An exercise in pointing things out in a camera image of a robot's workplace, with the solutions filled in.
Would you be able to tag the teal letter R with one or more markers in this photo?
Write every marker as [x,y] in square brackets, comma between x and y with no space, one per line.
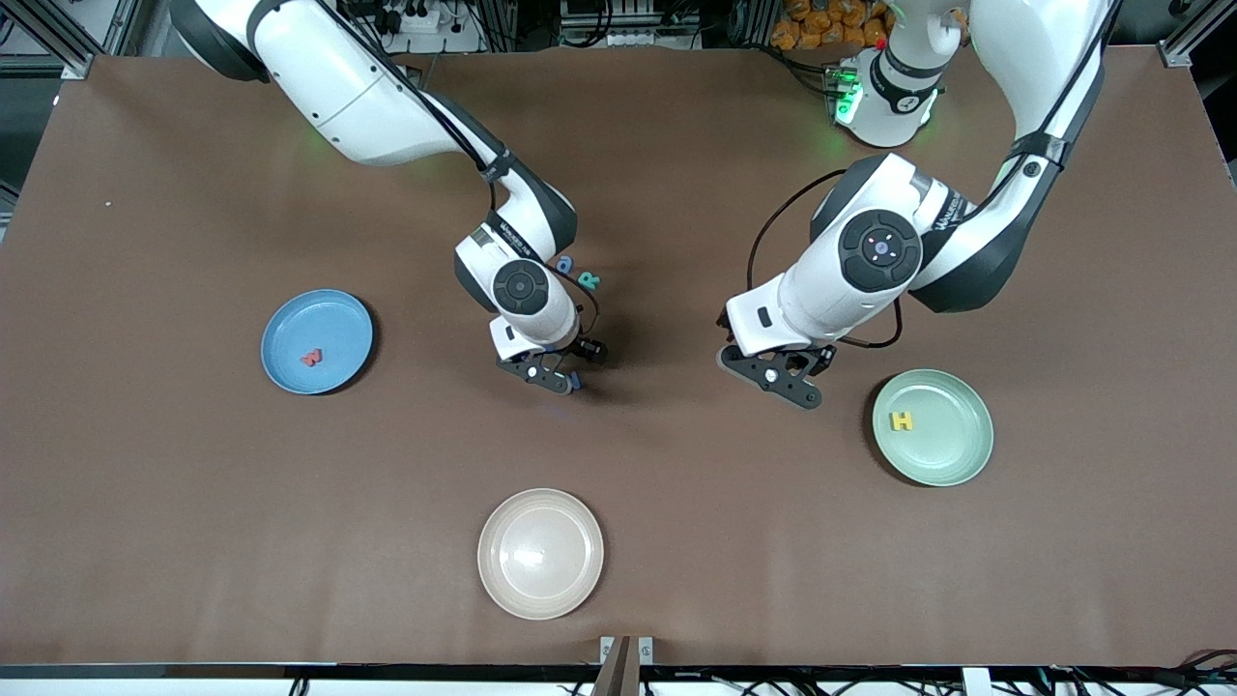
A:
[589,280]

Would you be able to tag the yellow letter H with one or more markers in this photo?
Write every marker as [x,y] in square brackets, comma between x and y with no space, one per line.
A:
[902,420]

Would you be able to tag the pinkish red lowercase w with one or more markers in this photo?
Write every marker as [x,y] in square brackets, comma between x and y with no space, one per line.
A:
[311,359]

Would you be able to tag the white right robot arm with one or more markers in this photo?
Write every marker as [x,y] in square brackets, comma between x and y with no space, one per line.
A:
[367,97]

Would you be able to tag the pale green plate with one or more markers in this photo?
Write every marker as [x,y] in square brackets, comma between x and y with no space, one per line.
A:
[942,440]

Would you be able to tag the blue plate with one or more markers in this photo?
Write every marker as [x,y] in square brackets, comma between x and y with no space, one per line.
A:
[333,324]

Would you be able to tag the beige plate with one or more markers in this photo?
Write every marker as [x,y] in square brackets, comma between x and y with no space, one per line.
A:
[540,554]

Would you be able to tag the orange packaged items pile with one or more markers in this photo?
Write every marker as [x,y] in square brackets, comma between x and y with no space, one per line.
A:
[821,24]

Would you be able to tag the long white power strip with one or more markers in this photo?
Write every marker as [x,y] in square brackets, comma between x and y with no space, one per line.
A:
[628,39]

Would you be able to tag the white power strip with plugs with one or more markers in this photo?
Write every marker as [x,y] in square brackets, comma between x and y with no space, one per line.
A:
[411,17]

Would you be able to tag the small grey metal bracket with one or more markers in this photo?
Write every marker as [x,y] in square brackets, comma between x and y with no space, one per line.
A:
[646,650]
[607,650]

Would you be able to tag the tan camera stand post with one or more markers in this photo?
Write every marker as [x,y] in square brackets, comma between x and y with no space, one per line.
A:
[618,672]

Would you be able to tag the aluminium frame profile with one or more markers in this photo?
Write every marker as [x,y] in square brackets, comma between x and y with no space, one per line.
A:
[87,39]
[1193,34]

